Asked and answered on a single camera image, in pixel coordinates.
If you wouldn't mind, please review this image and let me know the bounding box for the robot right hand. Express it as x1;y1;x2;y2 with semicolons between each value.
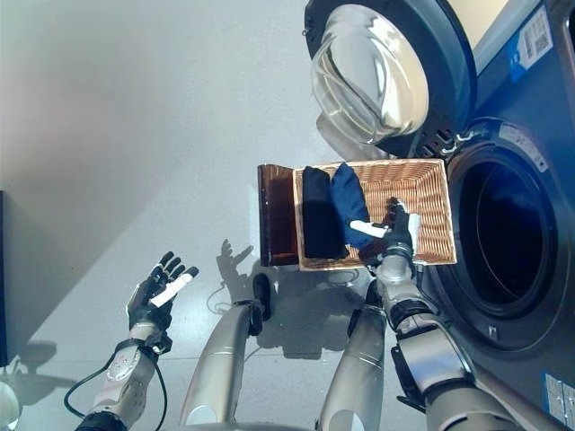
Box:
349;197;422;255

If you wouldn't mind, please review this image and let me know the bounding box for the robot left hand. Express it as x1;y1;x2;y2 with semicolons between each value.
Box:
125;251;200;331

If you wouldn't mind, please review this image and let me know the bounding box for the blue garment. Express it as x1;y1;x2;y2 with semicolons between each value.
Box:
330;162;383;251

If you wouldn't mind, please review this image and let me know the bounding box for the dark grey washing machine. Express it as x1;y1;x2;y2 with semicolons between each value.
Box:
421;0;575;431

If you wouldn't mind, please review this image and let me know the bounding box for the rectangular wicker basket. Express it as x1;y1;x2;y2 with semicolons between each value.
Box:
292;158;459;272

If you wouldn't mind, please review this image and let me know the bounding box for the black folded garment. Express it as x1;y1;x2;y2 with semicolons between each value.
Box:
301;165;349;260

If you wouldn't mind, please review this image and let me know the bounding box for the black robot left foot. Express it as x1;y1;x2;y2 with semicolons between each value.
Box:
252;273;272;322

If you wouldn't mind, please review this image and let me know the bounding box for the silver robot right leg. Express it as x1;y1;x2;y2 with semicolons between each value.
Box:
316;303;388;431

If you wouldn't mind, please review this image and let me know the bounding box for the grey panel with dark edge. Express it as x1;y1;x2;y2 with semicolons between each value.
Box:
0;190;10;369

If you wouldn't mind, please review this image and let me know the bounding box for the round glass washer door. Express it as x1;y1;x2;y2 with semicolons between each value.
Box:
303;0;478;156

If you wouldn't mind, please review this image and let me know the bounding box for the white rounded object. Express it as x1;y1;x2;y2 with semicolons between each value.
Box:
0;381;22;431

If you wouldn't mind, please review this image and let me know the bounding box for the blue sticker with text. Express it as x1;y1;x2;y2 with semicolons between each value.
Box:
541;370;575;412

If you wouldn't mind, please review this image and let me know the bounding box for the blue white energy sticker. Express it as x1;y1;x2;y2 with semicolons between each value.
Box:
507;6;554;83

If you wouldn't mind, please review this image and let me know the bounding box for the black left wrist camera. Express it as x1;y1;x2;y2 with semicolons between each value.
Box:
150;334;173;356

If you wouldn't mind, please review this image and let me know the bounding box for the white floor cable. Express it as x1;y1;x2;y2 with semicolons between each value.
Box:
207;282;238;316

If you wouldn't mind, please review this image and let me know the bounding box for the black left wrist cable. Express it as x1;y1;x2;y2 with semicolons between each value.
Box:
64;354;169;431

